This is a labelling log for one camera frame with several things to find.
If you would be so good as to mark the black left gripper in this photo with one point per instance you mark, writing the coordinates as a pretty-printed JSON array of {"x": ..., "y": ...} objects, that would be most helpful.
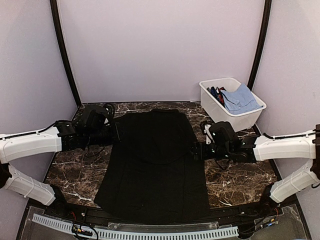
[{"x": 115, "y": 137}]

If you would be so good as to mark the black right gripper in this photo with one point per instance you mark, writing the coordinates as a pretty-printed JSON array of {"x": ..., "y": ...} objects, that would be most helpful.
[{"x": 203, "y": 155}]

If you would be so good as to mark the black long sleeve shirt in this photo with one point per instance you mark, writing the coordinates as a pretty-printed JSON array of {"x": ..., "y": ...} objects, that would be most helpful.
[{"x": 152, "y": 176}]

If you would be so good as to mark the white plastic bin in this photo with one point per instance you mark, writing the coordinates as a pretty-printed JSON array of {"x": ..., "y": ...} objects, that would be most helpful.
[{"x": 217, "y": 112}]

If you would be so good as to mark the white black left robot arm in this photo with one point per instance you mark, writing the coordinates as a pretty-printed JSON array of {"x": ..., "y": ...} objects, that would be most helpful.
[{"x": 61, "y": 136}]

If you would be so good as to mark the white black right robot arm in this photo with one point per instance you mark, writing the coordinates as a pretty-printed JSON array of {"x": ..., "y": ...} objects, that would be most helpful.
[{"x": 305, "y": 145}]

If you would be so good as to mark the red navy plaid shirt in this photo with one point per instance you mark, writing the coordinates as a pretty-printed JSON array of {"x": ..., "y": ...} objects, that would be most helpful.
[{"x": 217, "y": 94}]

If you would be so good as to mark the light blue polo shirt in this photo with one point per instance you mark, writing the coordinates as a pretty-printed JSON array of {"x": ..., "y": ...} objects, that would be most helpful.
[{"x": 240, "y": 101}]

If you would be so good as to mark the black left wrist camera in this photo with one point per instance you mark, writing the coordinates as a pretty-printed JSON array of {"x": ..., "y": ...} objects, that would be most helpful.
[{"x": 95, "y": 117}]

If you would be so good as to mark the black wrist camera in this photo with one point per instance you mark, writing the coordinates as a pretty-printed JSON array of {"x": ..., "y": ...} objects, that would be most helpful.
[
  {"x": 95, "y": 117},
  {"x": 219, "y": 133}
]

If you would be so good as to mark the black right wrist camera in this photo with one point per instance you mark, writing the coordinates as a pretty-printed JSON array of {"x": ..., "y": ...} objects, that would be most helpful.
[{"x": 219, "y": 133}]

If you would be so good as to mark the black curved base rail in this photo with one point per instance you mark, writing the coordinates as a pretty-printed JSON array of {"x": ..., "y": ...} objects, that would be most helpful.
[{"x": 241, "y": 214}]

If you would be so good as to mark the white slotted cable duct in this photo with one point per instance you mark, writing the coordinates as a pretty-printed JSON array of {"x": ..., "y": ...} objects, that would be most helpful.
[{"x": 118, "y": 231}]

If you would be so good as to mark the black left frame post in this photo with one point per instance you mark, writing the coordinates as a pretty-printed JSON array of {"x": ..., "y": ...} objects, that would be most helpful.
[{"x": 63, "y": 51}]

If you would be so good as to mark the black frame post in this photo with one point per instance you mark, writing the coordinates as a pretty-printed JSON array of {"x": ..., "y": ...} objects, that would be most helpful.
[
  {"x": 260, "y": 43},
  {"x": 63, "y": 51}
]

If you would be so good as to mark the black right frame post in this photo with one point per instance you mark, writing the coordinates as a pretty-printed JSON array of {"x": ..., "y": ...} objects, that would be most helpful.
[{"x": 260, "y": 43}]

